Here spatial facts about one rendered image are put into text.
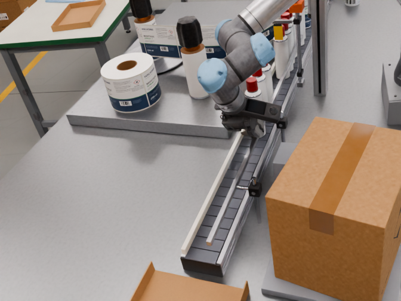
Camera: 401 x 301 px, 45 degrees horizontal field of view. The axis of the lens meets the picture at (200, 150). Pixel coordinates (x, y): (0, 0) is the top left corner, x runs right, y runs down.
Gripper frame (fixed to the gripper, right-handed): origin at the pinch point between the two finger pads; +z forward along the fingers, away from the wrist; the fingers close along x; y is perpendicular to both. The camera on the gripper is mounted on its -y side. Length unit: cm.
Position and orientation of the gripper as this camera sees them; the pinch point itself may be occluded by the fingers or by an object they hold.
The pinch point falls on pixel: (262, 132)
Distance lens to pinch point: 143.9
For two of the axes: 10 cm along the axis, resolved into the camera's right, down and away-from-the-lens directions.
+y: -8.9, -0.1, 4.6
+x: -1.9, 9.2, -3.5
